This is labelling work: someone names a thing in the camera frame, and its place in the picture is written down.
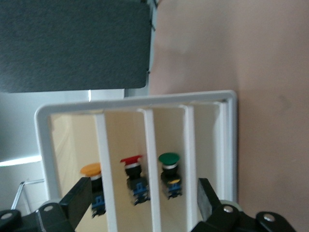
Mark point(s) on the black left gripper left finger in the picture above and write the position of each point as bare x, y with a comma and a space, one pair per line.
77, 198

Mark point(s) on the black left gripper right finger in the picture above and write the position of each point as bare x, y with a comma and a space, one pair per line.
205, 198

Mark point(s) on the yellow push button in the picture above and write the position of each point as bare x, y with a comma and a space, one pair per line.
90, 169

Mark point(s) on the green push button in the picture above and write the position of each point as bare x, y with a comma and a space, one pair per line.
169, 158

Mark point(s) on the red push button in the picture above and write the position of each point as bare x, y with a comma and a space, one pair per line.
135, 174

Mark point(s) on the white drawer cabinet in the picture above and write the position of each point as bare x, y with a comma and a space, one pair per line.
42, 145

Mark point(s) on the dark grey panel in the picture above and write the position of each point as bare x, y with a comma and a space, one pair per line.
72, 43

